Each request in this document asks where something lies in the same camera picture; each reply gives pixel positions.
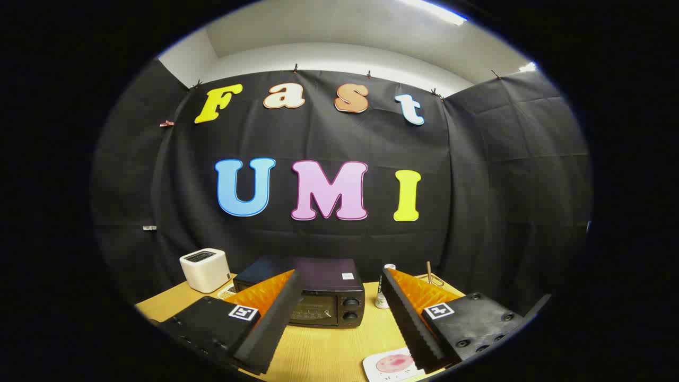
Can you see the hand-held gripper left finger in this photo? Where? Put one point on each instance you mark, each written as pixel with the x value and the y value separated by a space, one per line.
pixel 276 323

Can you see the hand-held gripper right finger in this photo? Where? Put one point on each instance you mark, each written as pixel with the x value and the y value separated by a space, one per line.
pixel 408 323

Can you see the round pink food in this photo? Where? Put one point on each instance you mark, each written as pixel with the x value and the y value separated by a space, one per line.
pixel 392 363

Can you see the white square plate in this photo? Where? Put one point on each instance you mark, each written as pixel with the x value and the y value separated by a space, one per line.
pixel 371 366

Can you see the black toaster oven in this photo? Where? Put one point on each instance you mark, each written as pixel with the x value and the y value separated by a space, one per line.
pixel 329 278

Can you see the small white toaster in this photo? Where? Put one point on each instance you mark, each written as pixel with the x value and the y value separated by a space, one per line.
pixel 204 270

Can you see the white drink bottle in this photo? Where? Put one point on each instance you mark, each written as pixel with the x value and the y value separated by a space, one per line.
pixel 382 302

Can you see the wooden stick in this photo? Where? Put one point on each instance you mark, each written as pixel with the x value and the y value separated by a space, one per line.
pixel 428 270

